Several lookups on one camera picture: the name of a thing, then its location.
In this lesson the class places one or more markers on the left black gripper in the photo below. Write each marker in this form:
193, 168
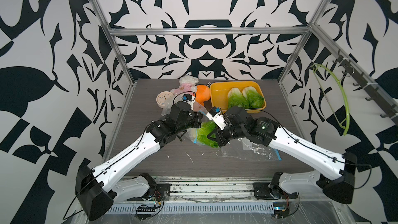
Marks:
195, 120

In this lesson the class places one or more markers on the yellow plastic tray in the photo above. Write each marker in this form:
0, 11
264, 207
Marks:
219, 92

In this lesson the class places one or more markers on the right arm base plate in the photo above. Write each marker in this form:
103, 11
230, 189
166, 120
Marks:
272, 190

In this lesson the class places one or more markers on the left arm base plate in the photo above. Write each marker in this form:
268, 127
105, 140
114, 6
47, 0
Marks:
155, 190

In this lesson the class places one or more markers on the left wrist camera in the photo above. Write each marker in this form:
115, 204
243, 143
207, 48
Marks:
187, 97

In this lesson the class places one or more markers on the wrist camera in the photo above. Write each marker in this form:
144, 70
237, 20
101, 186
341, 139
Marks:
216, 115
187, 97

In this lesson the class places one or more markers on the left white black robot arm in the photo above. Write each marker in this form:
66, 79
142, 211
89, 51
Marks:
99, 188

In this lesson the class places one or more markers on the white teddy bear pink shirt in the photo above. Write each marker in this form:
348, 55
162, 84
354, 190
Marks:
186, 83

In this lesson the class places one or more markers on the clear zipper bag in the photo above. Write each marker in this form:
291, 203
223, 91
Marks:
194, 106
246, 150

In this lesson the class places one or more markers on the small pink round clock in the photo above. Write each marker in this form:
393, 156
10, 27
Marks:
163, 97

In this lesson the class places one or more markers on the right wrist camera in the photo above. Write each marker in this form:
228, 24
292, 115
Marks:
216, 115

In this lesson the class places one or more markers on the aluminium frame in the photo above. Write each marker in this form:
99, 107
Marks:
279, 40

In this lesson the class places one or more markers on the chinese cabbage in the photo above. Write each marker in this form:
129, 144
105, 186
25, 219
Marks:
236, 98
254, 98
200, 136

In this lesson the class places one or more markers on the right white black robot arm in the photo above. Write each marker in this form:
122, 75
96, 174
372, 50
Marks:
333, 173

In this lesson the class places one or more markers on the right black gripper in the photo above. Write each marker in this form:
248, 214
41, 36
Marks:
216, 133

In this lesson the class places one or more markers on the black wall hook rack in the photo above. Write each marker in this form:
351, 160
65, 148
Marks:
374, 90

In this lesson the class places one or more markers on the orange plush toy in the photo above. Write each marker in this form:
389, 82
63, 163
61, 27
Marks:
202, 94

